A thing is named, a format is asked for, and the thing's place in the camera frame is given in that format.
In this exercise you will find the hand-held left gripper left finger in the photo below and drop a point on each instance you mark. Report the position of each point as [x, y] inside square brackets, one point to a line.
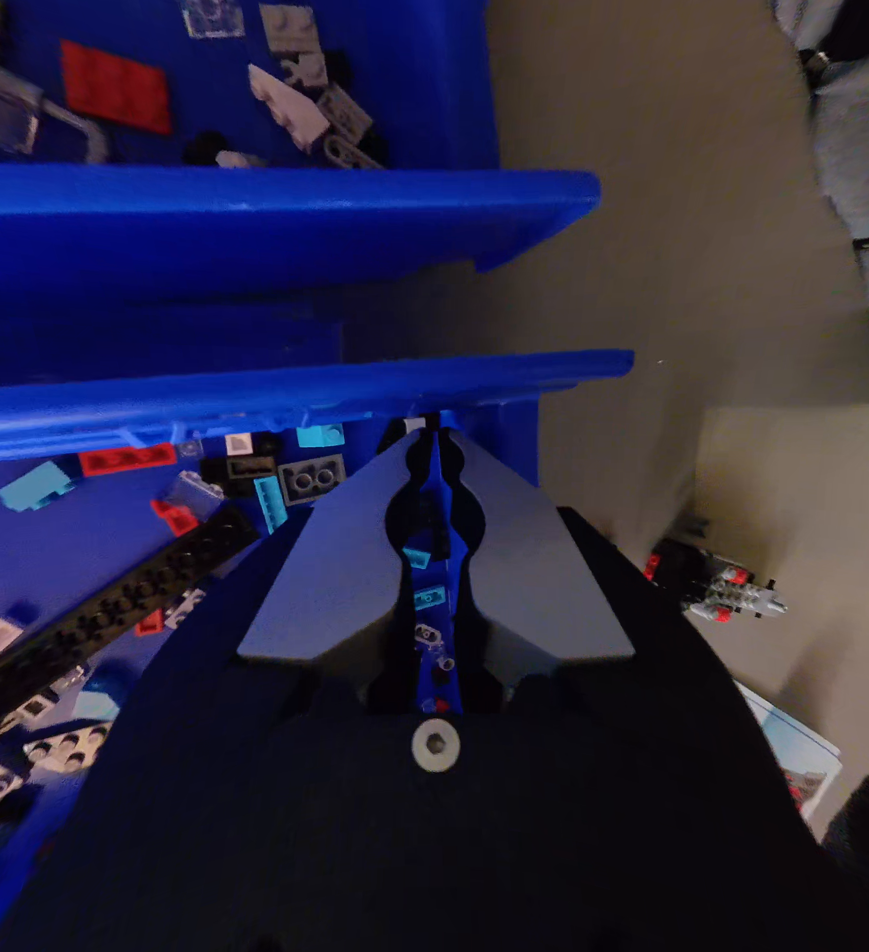
[323, 587]

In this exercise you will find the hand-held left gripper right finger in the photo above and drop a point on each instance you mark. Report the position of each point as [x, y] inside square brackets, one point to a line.
[546, 587]

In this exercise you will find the blue plastic bin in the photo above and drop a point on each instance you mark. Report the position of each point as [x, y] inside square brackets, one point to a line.
[330, 398]
[256, 223]

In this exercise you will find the pile of toy bricks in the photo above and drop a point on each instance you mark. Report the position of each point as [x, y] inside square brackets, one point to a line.
[107, 610]
[114, 85]

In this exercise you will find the partly built toy brick model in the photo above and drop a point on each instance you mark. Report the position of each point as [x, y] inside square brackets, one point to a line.
[725, 587]

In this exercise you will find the instruction booklet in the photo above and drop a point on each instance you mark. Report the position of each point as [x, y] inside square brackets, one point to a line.
[791, 736]

